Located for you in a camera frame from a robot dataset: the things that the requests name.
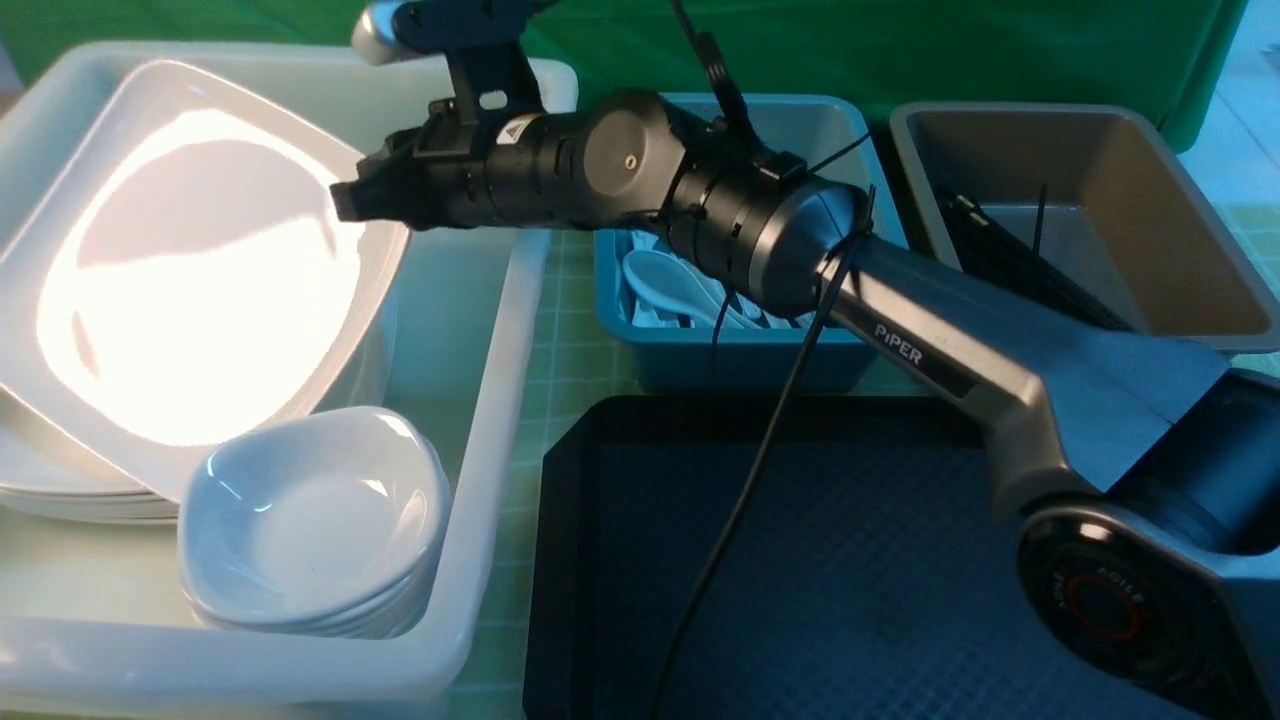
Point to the black silver right arm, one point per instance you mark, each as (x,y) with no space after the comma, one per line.
(1145,467)

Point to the teal plastic bin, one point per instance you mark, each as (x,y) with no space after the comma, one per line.
(677,360)

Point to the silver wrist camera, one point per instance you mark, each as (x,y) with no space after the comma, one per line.
(390,31)

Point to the green backdrop cloth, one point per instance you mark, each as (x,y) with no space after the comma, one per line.
(1161,59)

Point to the large white plastic tub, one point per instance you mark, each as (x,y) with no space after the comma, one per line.
(94,623)

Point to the large white square plate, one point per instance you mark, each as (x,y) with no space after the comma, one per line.
(187,278)

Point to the green checkered tablecloth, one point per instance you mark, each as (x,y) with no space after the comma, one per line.
(573,364)

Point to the stack of white bowls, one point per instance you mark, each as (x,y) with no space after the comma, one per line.
(330,525)

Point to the black serving tray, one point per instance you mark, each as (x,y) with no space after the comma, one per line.
(867,580)

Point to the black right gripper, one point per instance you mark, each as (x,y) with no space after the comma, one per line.
(425,177)

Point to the stack of white plates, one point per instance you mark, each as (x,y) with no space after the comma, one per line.
(47,474)

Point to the black chopsticks in bin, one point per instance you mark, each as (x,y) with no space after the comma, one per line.
(1030,270)

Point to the brown plastic bin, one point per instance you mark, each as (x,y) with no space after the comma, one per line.
(1101,196)

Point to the white spoons in bin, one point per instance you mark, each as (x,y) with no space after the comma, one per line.
(668,291)

